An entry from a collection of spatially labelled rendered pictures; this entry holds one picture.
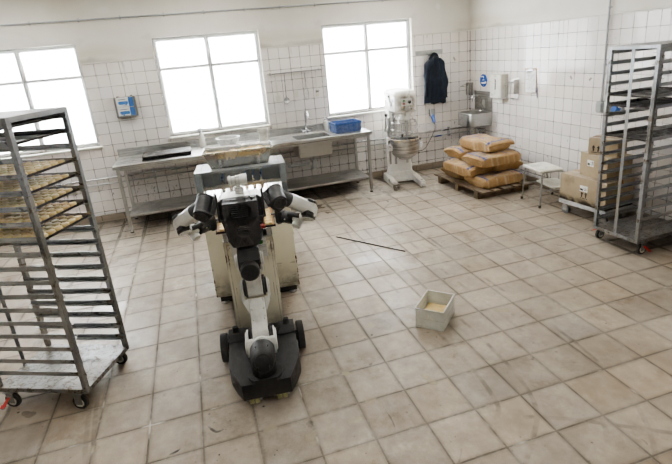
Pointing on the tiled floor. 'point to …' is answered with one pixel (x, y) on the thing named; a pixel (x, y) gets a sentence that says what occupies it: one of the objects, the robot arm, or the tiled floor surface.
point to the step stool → (542, 177)
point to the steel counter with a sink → (314, 139)
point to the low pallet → (479, 187)
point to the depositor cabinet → (283, 238)
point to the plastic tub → (434, 310)
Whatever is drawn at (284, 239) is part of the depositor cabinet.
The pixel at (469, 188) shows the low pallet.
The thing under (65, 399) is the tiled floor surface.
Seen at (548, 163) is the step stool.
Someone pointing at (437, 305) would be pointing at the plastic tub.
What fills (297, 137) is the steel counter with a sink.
